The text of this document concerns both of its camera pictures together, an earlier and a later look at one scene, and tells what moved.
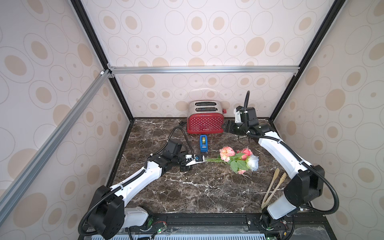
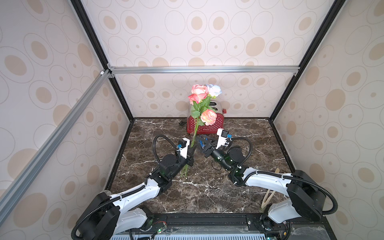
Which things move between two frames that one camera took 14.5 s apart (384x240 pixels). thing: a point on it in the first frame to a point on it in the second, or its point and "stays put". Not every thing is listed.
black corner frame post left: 97,43 stays put
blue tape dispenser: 203,143 stays put
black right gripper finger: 227,125 to 204,145
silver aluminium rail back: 204,70 stays put
